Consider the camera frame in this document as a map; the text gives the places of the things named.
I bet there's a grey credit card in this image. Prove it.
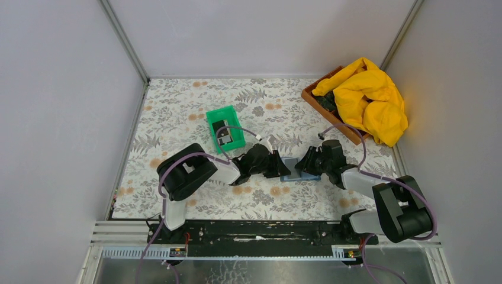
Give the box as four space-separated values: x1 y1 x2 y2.
217 135 233 146

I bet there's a black credit card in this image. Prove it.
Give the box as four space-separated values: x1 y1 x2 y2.
211 120 229 137

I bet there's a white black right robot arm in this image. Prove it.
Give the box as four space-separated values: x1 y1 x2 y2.
295 140 437 243

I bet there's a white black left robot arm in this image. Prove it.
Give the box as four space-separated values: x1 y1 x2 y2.
156 143 291 231

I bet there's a green plastic bin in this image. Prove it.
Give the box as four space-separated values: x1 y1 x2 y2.
206 105 246 153

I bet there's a brown wooden tray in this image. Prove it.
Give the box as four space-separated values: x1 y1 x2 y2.
301 66 372 145

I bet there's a yellow cloth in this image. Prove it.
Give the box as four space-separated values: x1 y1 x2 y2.
311 57 408 147

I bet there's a floral table mat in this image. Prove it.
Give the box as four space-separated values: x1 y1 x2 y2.
111 78 400 220

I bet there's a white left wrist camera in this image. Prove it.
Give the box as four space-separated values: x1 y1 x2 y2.
255 135 276 153

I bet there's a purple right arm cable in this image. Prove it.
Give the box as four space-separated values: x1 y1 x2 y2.
317 123 438 284

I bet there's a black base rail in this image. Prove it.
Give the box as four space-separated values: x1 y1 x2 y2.
146 220 379 258

